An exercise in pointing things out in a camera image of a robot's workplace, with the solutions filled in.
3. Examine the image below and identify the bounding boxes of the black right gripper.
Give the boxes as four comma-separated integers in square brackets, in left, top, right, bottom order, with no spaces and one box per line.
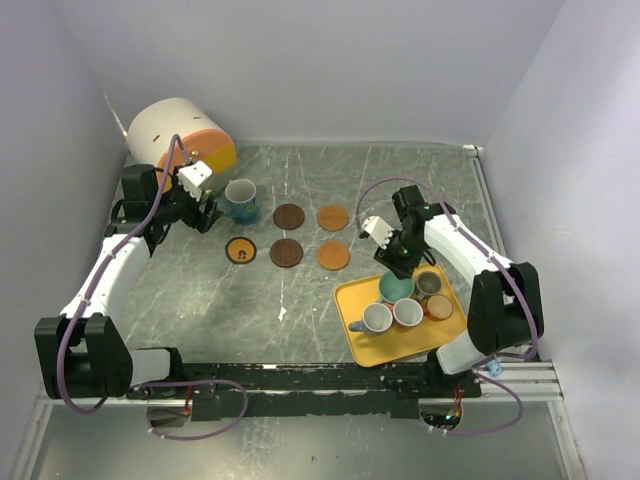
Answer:
[374,229,424,280]

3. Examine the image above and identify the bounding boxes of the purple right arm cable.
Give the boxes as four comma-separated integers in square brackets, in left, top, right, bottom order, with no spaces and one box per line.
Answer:
[353,177,540,436]

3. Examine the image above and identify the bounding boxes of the teal cup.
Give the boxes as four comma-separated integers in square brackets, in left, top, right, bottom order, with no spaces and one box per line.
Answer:
[378,271,414,304]

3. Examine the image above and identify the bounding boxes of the white cylindrical drawer cabinet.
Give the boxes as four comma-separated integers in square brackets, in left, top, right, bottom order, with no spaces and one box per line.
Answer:
[124,96,237,194]

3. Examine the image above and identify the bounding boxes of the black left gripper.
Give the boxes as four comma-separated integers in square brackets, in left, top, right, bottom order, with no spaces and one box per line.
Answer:
[152,166,224,234]

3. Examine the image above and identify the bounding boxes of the orange copper cup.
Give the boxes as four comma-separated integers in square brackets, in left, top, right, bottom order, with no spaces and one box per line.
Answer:
[424,295,454,321]

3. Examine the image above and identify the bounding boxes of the dark walnut wooden coaster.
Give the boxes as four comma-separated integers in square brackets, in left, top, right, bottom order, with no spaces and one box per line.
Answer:
[269,238,304,268]

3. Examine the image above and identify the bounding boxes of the light orange wooden coaster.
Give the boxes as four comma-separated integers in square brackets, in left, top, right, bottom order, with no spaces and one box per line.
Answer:
[317,241,350,271]

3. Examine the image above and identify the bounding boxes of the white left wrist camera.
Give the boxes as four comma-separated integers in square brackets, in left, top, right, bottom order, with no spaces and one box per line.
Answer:
[177,161,214,202]

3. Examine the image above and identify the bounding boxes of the aluminium frame rail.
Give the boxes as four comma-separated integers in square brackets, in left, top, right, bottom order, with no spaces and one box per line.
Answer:
[37,361,565,406]

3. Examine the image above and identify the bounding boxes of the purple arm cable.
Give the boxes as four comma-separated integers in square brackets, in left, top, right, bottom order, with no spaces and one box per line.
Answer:
[55,134,249,441]
[353,177,540,436]

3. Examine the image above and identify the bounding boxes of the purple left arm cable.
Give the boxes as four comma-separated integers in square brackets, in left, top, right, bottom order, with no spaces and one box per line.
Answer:
[55,134,249,441]

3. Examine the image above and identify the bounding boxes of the yellow black-rimmed coaster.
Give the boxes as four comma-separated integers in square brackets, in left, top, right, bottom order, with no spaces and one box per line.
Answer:
[225,237,257,265]

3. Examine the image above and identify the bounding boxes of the grey yellow-handled cup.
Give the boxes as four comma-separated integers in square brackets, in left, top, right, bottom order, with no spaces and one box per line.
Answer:
[414,271,442,301]

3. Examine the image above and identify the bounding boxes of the yellow plastic tray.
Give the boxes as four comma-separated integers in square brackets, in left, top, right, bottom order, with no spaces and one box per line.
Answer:
[334,264,467,367]

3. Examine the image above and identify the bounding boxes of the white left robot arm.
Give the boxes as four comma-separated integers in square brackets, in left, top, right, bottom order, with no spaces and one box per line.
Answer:
[34,161,222,399]

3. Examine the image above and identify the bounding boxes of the large white blue-handled mug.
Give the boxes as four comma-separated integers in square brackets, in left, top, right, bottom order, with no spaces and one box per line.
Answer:
[218,179,259,219]

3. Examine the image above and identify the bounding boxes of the dark brown wooden coaster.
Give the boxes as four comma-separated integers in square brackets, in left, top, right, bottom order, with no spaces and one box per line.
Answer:
[273,203,305,230]

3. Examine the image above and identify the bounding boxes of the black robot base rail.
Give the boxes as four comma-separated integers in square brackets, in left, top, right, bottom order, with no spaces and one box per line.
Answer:
[124,361,481,426]

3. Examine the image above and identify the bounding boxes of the blue round coaster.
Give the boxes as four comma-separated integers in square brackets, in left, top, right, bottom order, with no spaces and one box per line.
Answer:
[231,205,261,225]

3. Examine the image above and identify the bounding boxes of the white pink cup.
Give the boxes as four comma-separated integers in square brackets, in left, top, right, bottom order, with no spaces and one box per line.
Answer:
[392,298,424,329]

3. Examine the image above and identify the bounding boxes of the blue clip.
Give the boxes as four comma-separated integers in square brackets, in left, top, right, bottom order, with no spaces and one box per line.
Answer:
[486,358,503,378]

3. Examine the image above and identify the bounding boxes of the tan wooden coaster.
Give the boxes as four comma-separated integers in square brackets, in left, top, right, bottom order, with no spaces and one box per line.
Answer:
[317,204,349,232]

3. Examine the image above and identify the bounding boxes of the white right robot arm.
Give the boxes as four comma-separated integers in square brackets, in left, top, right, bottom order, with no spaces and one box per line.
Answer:
[360,185,544,398]

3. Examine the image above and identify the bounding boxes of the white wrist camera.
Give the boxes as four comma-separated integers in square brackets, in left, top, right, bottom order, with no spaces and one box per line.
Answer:
[177,161,214,202]
[360,216,395,250]

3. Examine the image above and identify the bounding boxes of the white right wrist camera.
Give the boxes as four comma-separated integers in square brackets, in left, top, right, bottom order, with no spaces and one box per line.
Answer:
[360,216,395,250]

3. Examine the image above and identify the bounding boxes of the white grey-handled cup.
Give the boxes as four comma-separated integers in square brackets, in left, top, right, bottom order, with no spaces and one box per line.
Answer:
[348,303,393,336]

